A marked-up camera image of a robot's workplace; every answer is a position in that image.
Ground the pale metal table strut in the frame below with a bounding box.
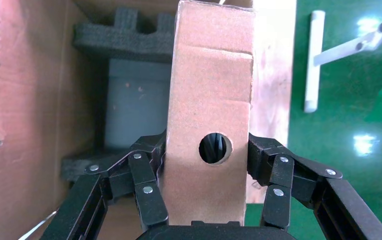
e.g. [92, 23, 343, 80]
[313, 19, 382, 67]

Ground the small brown cardboard box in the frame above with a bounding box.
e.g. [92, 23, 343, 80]
[161, 0, 256, 228]

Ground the black foam packing insert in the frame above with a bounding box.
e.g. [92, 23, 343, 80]
[73, 7, 176, 64]

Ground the white plastic pipe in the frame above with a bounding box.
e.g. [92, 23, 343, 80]
[304, 9, 326, 114]

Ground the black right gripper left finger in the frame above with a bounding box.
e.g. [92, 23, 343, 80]
[40, 130, 170, 240]

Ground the large open cardboard carton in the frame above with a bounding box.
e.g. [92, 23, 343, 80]
[0, 0, 254, 240]

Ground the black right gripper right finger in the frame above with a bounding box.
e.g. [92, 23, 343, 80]
[247, 132, 382, 240]

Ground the grey packed flat device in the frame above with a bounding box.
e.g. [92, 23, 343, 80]
[104, 58, 173, 152]

